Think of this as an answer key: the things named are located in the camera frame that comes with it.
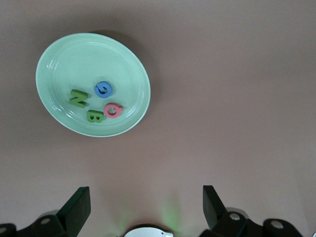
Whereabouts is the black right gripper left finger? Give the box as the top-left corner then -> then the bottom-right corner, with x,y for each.
0,186 -> 91,237

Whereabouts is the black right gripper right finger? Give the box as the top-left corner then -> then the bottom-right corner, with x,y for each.
198,185 -> 305,237

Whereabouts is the green capital letter B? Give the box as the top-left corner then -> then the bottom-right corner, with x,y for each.
86,109 -> 104,124

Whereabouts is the red letter Q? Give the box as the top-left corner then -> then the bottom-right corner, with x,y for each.
103,102 -> 124,119

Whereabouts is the green capital letter N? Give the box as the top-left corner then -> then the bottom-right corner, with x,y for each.
68,88 -> 89,109

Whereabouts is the blue letter G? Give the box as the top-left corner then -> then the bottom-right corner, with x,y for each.
94,81 -> 114,98

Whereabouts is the brown table mat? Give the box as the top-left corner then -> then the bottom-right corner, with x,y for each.
0,0 -> 316,237

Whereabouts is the green plate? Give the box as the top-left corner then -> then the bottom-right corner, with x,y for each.
35,33 -> 152,138

